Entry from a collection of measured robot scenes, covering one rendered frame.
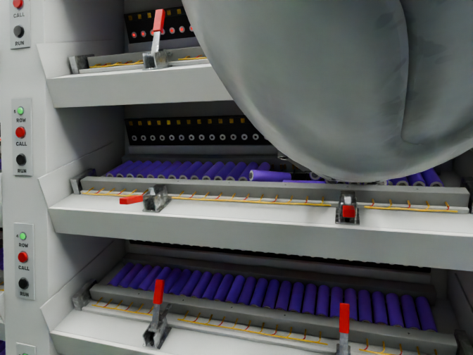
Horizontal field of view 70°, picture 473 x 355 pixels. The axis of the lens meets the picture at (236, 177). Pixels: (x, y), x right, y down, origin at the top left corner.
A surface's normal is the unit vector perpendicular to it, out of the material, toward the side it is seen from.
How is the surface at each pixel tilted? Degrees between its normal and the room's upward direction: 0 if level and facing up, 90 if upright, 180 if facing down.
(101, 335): 20
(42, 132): 90
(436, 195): 110
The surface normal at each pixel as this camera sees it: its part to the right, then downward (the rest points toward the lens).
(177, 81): -0.29, 0.39
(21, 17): -0.29, 0.04
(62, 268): 0.96, 0.03
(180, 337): -0.09, -0.92
